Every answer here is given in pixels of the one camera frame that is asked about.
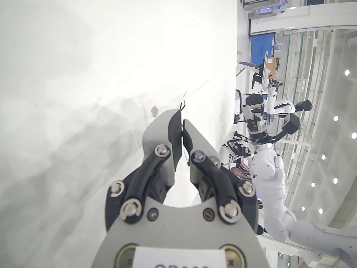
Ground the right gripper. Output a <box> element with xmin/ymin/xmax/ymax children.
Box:
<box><xmin>240</xmin><ymin>104</ymin><xmax>276</xmax><ymax>152</ymax></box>

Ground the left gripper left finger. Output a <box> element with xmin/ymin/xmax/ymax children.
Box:
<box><xmin>105</xmin><ymin>109</ymin><xmax>183</xmax><ymax>232</ymax></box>

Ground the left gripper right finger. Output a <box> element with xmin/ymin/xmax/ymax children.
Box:
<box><xmin>182</xmin><ymin>119</ymin><xmax>259</xmax><ymax>235</ymax></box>

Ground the thin black zip tie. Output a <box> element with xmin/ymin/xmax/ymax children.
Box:
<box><xmin>179</xmin><ymin>92</ymin><xmax>188</xmax><ymax>141</ymax></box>

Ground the black computer monitor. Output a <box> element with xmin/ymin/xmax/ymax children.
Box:
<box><xmin>252</xmin><ymin>59</ymin><xmax>266</xmax><ymax>88</ymax></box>

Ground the brown cardboard box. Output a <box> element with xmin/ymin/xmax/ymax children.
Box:
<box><xmin>265</xmin><ymin>57</ymin><xmax>280</xmax><ymax>72</ymax></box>

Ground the blue partition panel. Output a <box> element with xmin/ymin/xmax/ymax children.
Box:
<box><xmin>250</xmin><ymin>34</ymin><xmax>273</xmax><ymax>66</ymax></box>

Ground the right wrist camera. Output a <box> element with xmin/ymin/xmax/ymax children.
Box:
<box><xmin>265</xmin><ymin>112</ymin><xmax>301</xmax><ymax>144</ymax></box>

